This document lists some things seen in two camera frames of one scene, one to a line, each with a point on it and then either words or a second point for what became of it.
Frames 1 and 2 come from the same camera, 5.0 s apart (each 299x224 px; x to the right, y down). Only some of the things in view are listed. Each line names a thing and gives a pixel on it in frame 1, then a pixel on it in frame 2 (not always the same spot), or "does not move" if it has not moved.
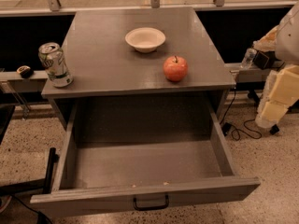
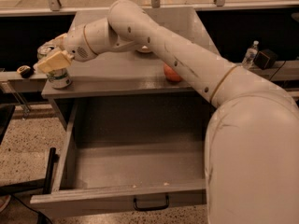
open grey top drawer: [135, 154] does not move
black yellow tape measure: [25, 71] does not move
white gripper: [288, 39] -> [76, 44]
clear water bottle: [249, 58] does not move
